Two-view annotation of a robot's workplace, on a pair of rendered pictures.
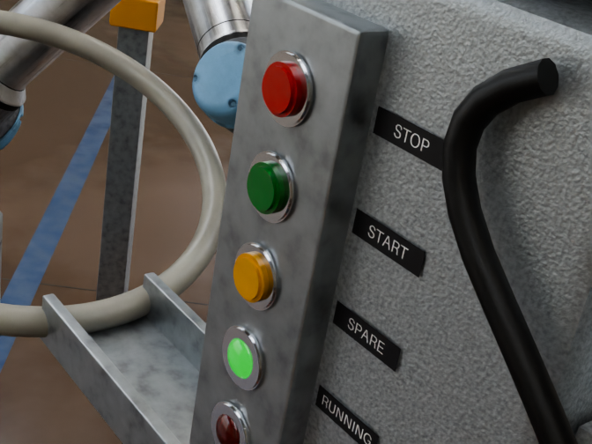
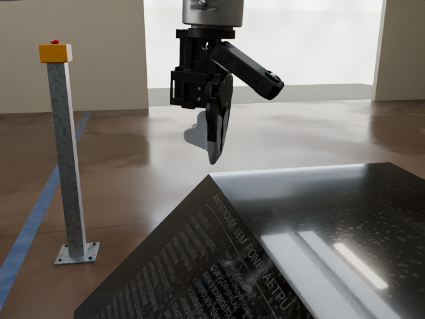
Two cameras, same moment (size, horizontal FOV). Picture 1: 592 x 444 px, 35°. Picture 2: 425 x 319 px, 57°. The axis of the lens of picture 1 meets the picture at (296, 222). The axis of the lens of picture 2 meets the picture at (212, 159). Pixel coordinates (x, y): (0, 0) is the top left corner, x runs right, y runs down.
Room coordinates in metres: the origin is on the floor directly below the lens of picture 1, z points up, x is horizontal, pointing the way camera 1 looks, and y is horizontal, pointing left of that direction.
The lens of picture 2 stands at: (0.44, -0.01, 1.08)
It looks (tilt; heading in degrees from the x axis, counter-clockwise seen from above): 17 degrees down; 354
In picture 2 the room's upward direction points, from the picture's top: straight up
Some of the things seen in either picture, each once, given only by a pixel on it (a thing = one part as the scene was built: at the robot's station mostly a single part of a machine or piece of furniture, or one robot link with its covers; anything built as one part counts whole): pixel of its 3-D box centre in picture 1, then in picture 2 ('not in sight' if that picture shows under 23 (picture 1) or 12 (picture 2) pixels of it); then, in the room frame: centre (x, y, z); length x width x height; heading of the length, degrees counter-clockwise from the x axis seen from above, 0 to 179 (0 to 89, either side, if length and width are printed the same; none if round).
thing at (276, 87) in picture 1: (284, 89); not in sight; (0.42, 0.02, 1.52); 0.03 x 0.01 x 0.03; 42
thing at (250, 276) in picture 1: (254, 277); not in sight; (0.42, 0.02, 1.41); 0.03 x 0.01 x 0.03; 42
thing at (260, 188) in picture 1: (268, 187); not in sight; (0.42, 0.02, 1.46); 0.03 x 0.01 x 0.03; 42
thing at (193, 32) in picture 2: not in sight; (205, 69); (1.05, -0.06, 1.04); 0.09 x 0.08 x 0.12; 66
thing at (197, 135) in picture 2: not in sight; (201, 138); (1.04, -0.06, 0.94); 0.06 x 0.03 x 0.09; 66
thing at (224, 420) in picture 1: (231, 432); not in sight; (0.42, 0.01, 1.31); 0.02 x 0.01 x 0.02; 42
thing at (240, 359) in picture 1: (243, 357); not in sight; (0.42, 0.01, 1.36); 0.02 x 0.01 x 0.02; 42
